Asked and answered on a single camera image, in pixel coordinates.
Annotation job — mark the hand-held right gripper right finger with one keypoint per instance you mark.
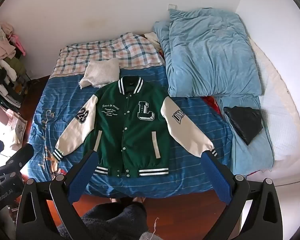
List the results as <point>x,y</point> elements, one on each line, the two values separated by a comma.
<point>216,177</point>

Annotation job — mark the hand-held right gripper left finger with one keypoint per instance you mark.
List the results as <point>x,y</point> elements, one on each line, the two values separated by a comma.
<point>82,177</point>

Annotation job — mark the green varsity jacket white sleeves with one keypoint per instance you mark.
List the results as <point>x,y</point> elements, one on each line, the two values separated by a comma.
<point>132,130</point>

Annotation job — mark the row of hanging clothes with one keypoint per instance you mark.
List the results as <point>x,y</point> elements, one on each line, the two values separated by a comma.
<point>5,62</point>

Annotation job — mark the beige tote bag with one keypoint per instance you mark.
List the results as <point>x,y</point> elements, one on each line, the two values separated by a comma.
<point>17,127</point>

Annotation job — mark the light blue bed sheet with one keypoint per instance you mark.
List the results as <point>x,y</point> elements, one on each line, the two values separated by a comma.
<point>250,155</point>

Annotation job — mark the person's dark fuzzy pants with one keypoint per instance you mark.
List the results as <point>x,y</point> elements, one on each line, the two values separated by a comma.
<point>115,222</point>

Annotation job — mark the black cloth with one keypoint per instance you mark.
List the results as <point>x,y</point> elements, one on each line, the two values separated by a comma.
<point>242,122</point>

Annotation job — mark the blue striped bed quilt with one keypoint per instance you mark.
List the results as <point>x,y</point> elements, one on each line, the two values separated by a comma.
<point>52,95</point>

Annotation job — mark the red cloth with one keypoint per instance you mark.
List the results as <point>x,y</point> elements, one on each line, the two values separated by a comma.
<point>212,103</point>

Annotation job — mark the white mattress pad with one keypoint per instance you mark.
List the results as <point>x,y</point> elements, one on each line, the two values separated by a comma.
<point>277,120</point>

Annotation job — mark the white knitted cloth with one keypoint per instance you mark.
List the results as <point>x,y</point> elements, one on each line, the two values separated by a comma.
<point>101,72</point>

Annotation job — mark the light blue duvet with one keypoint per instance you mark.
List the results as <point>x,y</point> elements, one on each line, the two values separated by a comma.
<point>202,55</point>

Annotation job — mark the plaid blanket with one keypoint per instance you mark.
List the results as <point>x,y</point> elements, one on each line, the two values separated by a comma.
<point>115,47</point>

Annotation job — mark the cream cloth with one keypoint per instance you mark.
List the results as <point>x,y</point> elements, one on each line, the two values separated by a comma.
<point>152,38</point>

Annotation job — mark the white wall socket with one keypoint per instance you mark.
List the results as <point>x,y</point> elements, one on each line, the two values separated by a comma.
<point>172,7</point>

